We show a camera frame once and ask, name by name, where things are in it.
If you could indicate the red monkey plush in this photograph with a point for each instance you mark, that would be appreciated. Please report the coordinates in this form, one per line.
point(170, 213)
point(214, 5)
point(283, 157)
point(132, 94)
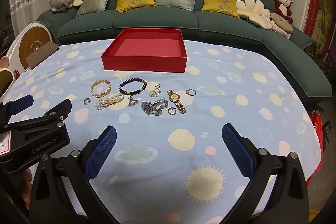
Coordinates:
point(282, 3)

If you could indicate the gold wristwatch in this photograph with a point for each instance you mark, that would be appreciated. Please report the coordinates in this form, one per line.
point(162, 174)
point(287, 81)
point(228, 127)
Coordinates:
point(173, 95)

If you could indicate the white flower cushion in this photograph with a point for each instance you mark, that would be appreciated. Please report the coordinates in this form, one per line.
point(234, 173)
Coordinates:
point(252, 11)

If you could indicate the silver dangle earring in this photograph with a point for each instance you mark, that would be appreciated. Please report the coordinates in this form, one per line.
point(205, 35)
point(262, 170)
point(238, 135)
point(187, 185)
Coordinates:
point(155, 93)
point(132, 102)

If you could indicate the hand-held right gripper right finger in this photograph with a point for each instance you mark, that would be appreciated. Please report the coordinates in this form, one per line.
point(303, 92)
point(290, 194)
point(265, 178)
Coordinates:
point(237, 150)

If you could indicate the red cardboard box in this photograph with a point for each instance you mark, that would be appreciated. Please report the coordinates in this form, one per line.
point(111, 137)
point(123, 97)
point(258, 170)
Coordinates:
point(144, 64)

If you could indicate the silver wristwatch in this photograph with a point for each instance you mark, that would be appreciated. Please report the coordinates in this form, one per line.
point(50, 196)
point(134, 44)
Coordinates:
point(148, 107)

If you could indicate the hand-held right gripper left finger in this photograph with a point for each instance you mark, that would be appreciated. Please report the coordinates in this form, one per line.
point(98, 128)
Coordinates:
point(101, 153)

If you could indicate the brown suede pad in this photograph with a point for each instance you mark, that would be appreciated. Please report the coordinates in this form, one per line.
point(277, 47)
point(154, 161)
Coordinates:
point(42, 54)

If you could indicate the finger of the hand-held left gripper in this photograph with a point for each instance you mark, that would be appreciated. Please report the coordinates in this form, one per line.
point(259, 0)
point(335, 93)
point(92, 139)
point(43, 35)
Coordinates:
point(22, 102)
point(61, 108)

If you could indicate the cream oval ornament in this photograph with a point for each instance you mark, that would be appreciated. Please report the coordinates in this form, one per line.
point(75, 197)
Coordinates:
point(6, 82)

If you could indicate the pink round ornament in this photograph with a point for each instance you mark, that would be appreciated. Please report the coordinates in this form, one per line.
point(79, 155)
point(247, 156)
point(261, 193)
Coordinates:
point(4, 62)

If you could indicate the silver ear cuff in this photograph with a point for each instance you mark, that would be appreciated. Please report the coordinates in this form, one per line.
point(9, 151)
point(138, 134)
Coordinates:
point(84, 101)

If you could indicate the blue planet print tablecloth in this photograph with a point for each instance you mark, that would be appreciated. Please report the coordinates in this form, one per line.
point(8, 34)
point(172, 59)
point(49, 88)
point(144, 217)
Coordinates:
point(210, 82)

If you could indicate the white round wood-faced appliance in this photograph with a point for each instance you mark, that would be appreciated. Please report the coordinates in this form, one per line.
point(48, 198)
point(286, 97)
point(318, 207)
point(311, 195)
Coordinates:
point(15, 48)

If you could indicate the green fabric sofa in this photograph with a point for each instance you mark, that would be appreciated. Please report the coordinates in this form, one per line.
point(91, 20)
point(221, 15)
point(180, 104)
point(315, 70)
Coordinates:
point(157, 22)

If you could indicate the dark patterned cushion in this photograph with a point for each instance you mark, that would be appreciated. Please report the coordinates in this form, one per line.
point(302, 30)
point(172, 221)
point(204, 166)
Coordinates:
point(249, 21)

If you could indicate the tan round cushion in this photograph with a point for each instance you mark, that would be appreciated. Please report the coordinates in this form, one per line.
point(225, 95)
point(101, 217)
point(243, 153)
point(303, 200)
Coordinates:
point(282, 22)

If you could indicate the peach petal cushion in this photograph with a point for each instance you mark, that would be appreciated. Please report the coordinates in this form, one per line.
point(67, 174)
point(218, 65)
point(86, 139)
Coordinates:
point(25, 187)

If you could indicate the silver hoop earring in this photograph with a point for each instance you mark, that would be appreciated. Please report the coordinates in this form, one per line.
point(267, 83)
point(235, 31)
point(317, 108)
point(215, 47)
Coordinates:
point(170, 113)

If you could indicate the red bag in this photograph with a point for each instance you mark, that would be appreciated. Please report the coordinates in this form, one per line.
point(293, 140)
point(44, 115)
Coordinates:
point(317, 140)

